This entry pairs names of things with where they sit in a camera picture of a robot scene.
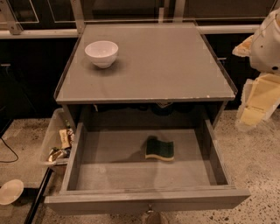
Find white plate on floor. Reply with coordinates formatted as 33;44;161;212
0;179;24;206

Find metal drawer knob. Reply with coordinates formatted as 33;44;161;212
146;204;154;214

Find grey open top drawer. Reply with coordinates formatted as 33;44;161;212
45;120;250;215

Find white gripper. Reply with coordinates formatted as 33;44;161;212
232;8;280;126

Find grey cabinet with counter top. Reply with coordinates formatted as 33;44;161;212
54;23;237;105

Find green and yellow sponge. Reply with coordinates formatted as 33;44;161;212
145;138;174;161

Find metal railing frame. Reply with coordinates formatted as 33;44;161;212
0;0;265;39

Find white ceramic bowl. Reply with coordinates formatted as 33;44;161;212
85;40;119;68

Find black cable on floor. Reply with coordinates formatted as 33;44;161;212
0;136;19;164

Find clear plastic storage bin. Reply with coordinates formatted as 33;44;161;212
39;108;69;174

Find black floor rail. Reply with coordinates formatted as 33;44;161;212
24;168;53;224

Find snack packets in bin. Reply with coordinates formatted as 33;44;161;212
47;121;75;162

